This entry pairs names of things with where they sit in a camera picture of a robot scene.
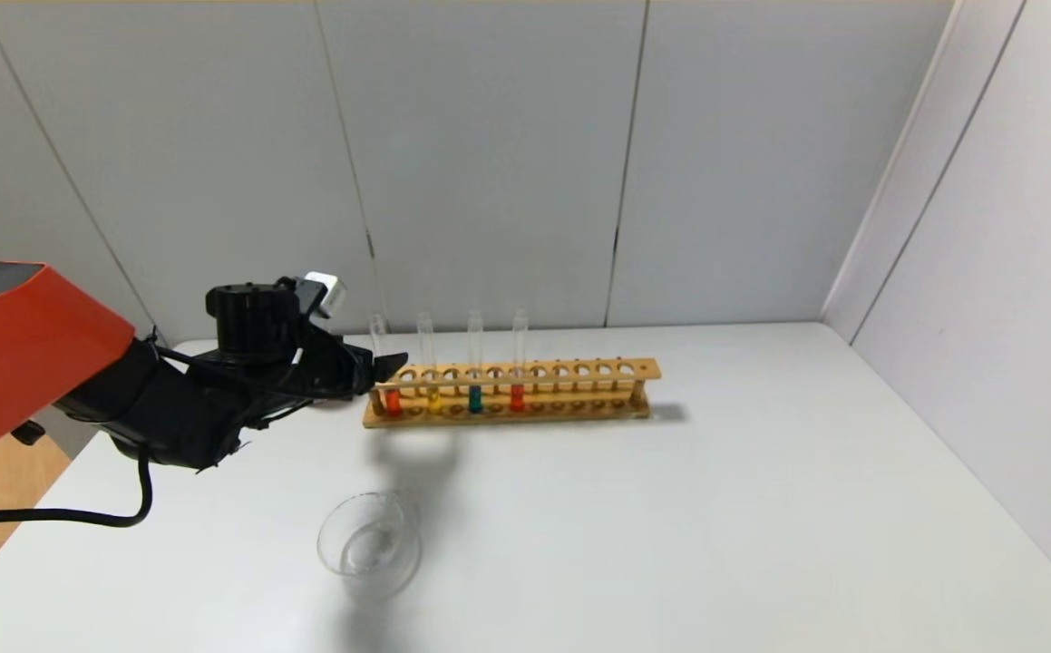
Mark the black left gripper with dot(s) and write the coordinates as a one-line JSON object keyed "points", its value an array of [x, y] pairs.
{"points": [[364, 370]]}

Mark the red pigment glass test tube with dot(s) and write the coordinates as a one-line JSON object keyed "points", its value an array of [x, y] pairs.
{"points": [[394, 404], [518, 397]]}

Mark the yellow pigment glass test tube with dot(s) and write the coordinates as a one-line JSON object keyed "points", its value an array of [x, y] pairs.
{"points": [[434, 401]]}

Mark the blue pigment glass test tube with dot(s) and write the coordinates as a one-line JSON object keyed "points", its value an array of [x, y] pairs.
{"points": [[475, 399]]}

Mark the wooden test tube rack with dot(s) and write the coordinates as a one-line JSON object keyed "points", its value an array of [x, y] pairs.
{"points": [[561, 372]]}

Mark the clear glass dish with spout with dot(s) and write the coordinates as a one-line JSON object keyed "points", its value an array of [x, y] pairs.
{"points": [[369, 544]]}

